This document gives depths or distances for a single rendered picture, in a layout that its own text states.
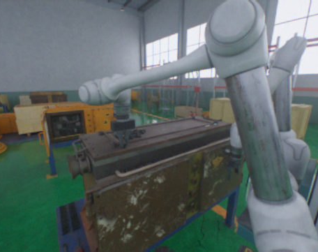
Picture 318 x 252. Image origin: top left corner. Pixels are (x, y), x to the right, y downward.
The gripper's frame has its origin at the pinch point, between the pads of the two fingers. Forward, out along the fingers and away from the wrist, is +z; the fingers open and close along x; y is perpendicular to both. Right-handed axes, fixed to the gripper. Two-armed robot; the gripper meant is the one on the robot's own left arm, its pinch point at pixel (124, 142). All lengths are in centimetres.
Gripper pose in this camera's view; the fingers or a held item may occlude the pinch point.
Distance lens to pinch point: 94.0
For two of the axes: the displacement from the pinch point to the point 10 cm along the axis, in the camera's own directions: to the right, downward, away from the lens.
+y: 5.8, 2.1, -7.9
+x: 8.2, -1.5, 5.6
